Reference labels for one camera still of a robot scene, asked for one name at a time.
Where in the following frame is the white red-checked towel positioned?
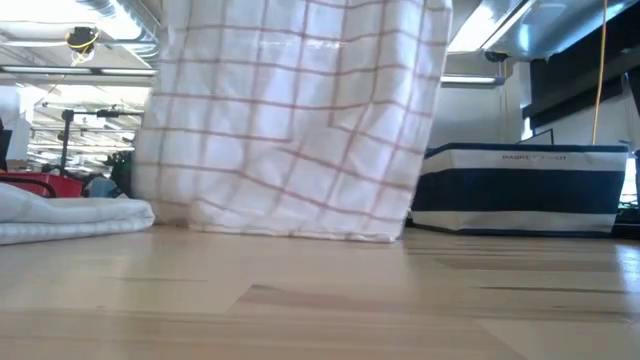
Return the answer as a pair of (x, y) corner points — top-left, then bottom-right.
(132, 0), (454, 244)

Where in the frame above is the white beige-checked towel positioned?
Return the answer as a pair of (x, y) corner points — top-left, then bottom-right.
(0, 182), (156, 246)

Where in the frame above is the black background monitor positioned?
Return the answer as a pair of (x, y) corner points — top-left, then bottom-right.
(0, 117), (13, 172)

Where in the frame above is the ceiling cable reel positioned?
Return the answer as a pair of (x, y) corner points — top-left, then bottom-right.
(64, 27), (101, 66)

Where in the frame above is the long ceiling light bar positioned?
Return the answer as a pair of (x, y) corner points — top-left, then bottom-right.
(0, 64), (504, 87)

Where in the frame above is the navy fabric basket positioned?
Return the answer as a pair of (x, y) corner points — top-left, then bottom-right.
(410, 143), (630, 237)

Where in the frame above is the red storage bin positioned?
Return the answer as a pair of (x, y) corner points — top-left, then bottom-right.
(0, 172), (85, 199)

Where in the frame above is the black gantry frame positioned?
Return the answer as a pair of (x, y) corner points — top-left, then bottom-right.
(59, 108), (145, 175)

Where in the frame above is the person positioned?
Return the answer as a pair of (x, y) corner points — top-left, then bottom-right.
(105, 149), (135, 197)

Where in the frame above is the yellow cable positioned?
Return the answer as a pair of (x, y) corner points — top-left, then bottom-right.
(592, 0), (609, 146)

